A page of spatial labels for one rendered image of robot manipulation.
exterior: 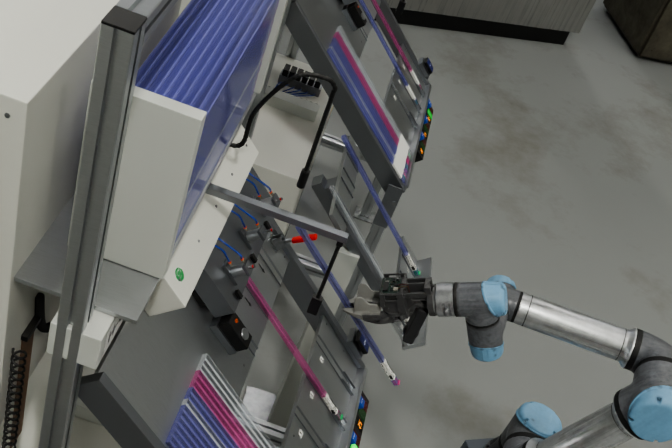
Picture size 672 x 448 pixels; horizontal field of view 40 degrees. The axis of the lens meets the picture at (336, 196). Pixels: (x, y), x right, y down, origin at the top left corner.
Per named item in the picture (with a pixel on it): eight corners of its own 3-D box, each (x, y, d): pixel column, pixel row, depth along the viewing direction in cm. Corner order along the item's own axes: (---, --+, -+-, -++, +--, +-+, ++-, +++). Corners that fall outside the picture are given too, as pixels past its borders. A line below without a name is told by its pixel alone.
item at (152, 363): (272, 264, 217) (290, 259, 215) (180, 502, 165) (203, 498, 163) (201, 154, 202) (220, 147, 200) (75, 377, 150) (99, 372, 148)
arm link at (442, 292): (458, 300, 207) (455, 325, 200) (438, 300, 208) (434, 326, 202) (454, 275, 203) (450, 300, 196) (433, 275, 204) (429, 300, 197)
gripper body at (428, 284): (380, 272, 206) (434, 271, 203) (387, 301, 211) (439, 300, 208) (375, 295, 200) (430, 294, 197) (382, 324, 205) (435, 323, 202)
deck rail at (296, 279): (343, 369, 237) (365, 364, 234) (342, 374, 235) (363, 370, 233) (203, 149, 204) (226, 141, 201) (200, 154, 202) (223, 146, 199)
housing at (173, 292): (205, 170, 204) (259, 152, 199) (122, 323, 166) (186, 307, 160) (187, 141, 201) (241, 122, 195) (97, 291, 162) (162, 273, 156)
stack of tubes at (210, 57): (252, 98, 189) (284, -17, 172) (167, 258, 149) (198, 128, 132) (194, 77, 189) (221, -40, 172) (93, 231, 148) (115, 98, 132)
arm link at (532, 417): (546, 439, 243) (569, 408, 234) (538, 478, 232) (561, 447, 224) (504, 418, 244) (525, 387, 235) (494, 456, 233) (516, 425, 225)
